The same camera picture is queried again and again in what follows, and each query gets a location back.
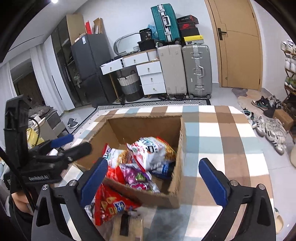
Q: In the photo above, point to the white desk with drawers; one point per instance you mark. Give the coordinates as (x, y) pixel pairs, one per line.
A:
(150, 74)

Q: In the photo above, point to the person's left forearm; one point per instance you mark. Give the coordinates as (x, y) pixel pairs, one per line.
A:
(22, 204)

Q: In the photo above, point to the black printed bag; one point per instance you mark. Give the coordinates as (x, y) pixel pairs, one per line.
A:
(146, 34)

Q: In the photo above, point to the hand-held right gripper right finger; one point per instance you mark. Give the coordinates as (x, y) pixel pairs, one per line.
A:
(214, 183)

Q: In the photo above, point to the yellow plastic bag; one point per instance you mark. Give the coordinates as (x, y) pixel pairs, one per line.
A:
(34, 139)

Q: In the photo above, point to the rows of racked shoes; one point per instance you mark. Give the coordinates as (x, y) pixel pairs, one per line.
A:
(289, 62)

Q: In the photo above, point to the tall red snack packet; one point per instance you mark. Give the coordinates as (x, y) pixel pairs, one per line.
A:
(110, 154)

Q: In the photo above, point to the beige patterned floor mat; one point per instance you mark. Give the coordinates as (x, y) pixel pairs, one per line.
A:
(245, 97)

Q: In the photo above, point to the teal suitcase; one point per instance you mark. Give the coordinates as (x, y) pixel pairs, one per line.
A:
(165, 23)

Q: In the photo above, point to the small cardboard box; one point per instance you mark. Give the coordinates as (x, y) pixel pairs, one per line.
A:
(283, 119)

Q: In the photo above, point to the black storage box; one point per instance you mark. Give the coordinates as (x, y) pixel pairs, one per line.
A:
(146, 45)

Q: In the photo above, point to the red packet with clear window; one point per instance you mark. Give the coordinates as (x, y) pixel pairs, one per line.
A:
(108, 204)

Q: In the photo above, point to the white and red snack bag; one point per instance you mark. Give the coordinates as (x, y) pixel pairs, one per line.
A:
(143, 150)

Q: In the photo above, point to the blue plastic bag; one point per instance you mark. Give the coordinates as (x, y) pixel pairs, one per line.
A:
(154, 31)

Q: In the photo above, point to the white curtain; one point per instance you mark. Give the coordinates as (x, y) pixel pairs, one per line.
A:
(44, 69)

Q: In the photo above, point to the blue and white snack bag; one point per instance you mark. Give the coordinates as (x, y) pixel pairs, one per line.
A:
(161, 169)

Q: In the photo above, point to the woven laundry basket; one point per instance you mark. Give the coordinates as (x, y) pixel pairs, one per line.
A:
(130, 88)

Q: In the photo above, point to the large flat cardboard box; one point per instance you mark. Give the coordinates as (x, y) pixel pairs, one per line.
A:
(76, 27)

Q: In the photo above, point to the brown cardboard box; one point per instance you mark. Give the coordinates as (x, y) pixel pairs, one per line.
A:
(175, 185)

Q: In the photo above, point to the beige suitcase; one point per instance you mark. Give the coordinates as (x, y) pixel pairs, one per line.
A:
(172, 69)

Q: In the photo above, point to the red gift box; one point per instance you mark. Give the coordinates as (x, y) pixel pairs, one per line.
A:
(87, 27)

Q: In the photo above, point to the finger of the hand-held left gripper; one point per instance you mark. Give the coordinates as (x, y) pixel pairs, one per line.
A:
(62, 140)
(76, 150)

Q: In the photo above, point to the silver suitcase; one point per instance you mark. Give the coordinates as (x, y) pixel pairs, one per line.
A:
(196, 69)

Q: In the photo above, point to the grey slipper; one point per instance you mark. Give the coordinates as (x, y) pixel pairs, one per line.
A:
(70, 122)
(75, 123)

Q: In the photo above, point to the clear packet with black strip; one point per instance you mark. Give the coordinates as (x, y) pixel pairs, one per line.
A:
(124, 222)

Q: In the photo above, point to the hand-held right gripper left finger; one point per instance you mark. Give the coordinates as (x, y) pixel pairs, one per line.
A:
(94, 180)

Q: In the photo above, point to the beige slipper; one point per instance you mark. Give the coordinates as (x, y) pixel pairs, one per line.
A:
(278, 220)

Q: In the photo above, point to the plain black shoe box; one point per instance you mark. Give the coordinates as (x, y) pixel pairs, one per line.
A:
(189, 33)

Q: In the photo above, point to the pile of scattered sneakers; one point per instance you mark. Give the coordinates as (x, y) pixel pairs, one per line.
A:
(268, 129)

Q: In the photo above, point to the dark glass wardrobe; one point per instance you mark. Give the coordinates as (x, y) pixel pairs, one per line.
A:
(62, 58)

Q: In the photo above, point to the yellow and black shoe box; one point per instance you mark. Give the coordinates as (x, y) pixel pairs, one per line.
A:
(193, 40)

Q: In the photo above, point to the oval mirror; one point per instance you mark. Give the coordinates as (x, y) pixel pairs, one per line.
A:
(118, 42)

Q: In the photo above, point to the checked tablecloth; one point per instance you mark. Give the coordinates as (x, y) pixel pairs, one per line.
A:
(208, 129)

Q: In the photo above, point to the wooden door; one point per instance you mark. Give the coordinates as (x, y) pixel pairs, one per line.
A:
(240, 46)

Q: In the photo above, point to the purple snack bag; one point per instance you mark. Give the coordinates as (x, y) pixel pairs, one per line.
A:
(132, 172)

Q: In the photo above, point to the dark grey refrigerator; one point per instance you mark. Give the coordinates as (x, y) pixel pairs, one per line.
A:
(92, 69)

